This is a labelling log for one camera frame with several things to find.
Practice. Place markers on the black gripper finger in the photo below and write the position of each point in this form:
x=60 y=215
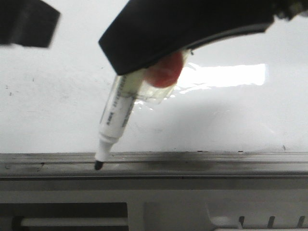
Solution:
x=29 y=23
x=147 y=30

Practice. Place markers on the red magnet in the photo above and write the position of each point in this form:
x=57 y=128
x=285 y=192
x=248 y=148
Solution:
x=159 y=80

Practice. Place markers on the white marker with black tip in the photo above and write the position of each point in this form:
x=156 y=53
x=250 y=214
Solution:
x=122 y=97

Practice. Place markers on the grey slotted base housing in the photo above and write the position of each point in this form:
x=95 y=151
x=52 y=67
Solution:
x=276 y=204

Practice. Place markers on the white whiteboard with aluminium frame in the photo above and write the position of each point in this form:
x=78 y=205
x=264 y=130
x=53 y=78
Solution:
x=240 y=105

